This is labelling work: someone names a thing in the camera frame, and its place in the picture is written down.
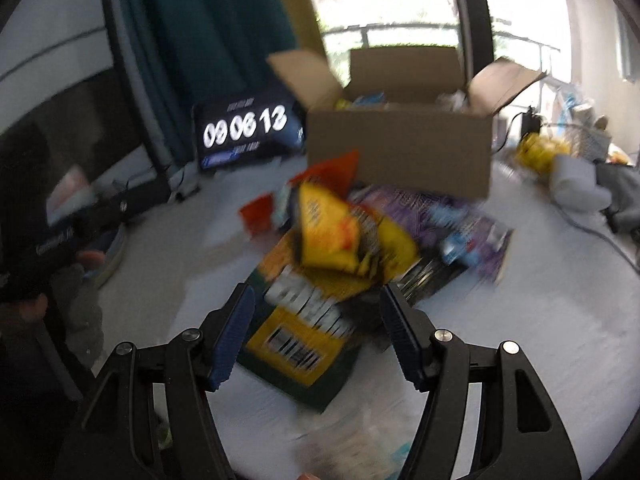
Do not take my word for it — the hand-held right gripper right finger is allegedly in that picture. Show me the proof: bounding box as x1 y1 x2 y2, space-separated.
380 285 583 480

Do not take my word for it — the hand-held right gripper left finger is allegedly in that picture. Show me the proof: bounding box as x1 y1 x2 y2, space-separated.
65 284 256 480

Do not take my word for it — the green yellow snack packet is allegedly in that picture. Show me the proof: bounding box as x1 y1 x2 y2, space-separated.
237 232 369 413

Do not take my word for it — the yellow black snack packet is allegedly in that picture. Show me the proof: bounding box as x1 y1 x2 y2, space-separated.
297 182 422 282

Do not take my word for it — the orange snack packet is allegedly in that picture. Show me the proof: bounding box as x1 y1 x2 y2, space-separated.
240 149 362 237

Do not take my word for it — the cardboard box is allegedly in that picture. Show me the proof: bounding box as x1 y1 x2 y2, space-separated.
267 46 548 200

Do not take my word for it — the person's left hand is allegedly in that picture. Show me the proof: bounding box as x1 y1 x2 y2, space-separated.
14 294 52 322

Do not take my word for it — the dark foil packet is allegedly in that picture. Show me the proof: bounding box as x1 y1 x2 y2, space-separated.
400 255 477 307

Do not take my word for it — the clear white snack packet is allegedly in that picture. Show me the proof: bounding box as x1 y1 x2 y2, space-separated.
295 410 417 480

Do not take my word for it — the blue white snack packet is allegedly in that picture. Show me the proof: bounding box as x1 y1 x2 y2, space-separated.
439 200 512 282

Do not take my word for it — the white charger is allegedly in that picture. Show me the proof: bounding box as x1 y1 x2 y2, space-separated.
167 170 202 202

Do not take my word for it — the purple snack packet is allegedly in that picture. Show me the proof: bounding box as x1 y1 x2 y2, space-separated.
350 185 481 241

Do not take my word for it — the black tablet with clock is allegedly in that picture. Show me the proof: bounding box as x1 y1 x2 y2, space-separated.
194 87 307 172

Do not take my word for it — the small yellow packet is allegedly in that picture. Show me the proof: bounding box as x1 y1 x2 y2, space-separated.
515 132 572 172

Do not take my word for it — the white tissue roll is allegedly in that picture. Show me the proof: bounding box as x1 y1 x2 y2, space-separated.
550 154 614 214

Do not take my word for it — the grey cloth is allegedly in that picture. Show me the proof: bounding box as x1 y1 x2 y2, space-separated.
595 162 640 234

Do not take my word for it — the balcony railing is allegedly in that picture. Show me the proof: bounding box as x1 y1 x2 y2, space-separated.
325 21 561 53

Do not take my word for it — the yellow curtain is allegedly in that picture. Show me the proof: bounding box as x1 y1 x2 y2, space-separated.
260 0 327 61

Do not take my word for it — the black cable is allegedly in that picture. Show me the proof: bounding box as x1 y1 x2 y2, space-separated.
117 162 201 201

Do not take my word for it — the thin dark cable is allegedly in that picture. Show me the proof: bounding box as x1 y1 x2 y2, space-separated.
550 195 640 277

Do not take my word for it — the white wire basket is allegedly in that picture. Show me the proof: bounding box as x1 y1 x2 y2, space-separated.
545 122 612 159

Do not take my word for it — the dark window frame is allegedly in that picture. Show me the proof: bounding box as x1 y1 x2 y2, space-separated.
444 0 502 83

